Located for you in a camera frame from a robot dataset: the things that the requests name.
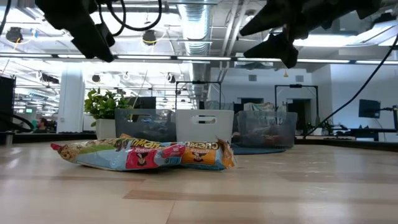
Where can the grey wall vent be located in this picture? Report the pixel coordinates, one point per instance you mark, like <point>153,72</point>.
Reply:
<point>299,78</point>
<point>252,77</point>

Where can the yellow hanging tag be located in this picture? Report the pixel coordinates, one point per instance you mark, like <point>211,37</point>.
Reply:
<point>285,74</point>

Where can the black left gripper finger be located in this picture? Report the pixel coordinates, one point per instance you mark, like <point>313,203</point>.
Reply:
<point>105,34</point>
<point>93,46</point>

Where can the silver ribbed ceiling duct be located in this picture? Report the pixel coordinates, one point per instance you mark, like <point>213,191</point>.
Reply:
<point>196,31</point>

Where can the black metal frame stand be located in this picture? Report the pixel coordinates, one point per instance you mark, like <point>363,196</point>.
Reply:
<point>295,86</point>

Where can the red chocolate chip granola bar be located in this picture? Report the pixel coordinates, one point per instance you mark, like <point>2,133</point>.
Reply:
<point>124,155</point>

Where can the black ceiling device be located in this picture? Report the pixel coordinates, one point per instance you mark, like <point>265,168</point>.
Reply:
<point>14,34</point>
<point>149,36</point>

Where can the round ceiling fixture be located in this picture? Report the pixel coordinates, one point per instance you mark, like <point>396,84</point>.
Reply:
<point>250,14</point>

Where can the white plant pot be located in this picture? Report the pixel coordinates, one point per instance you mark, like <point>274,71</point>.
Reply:
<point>105,129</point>

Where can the grey translucent plastic bin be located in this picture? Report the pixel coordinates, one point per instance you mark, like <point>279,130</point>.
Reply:
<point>146,124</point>
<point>267,124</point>

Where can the white crumpled cover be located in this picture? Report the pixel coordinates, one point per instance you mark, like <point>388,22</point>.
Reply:
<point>259,107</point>

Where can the green leafy plant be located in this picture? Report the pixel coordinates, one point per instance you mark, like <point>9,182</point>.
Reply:
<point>102,105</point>

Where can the orange peanut butter granola bar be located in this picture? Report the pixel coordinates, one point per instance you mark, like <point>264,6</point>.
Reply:
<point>202,155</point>

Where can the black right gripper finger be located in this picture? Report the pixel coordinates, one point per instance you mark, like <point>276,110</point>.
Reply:
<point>267,18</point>
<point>273,48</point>

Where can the dark blue round mat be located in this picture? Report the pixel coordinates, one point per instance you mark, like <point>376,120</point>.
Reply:
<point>258,150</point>

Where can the dark computer monitor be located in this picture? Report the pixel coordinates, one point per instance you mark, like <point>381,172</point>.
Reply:
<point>144,102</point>

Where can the white plastic bin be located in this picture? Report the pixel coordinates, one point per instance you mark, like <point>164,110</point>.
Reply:
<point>217,130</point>

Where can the black upright panel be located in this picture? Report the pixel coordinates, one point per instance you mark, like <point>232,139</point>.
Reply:
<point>7,102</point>

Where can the person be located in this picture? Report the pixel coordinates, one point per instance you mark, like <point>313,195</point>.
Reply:
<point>41,124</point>

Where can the small white pot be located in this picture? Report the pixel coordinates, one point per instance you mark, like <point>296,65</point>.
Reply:
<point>317,131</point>

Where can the small black ceiling spotlight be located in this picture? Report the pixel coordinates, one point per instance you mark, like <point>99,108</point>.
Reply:
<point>171,78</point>
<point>95,78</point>

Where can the white building pillar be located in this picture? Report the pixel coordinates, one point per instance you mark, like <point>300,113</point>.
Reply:
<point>71,99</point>

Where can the dark wall monitor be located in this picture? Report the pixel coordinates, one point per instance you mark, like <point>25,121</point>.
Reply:
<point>369,108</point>

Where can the long ceiling light strip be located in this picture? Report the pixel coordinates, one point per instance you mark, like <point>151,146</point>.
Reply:
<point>143,57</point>

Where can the black desk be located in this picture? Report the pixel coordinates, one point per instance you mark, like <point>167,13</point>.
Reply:
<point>373,130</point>

